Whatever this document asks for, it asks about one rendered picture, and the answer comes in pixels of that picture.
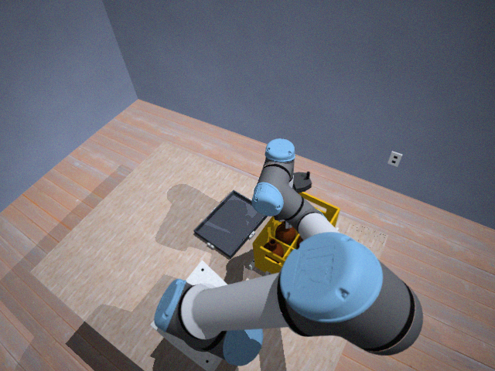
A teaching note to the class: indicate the yellow plastic crate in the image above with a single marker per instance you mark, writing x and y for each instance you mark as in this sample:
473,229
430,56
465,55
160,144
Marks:
266,264

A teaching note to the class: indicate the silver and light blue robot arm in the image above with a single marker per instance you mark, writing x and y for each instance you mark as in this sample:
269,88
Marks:
336,286

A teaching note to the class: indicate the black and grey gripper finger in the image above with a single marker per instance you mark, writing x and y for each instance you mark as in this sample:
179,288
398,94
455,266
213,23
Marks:
287,225

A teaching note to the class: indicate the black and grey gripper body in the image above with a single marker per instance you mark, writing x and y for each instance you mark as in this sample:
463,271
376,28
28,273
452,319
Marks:
300,183

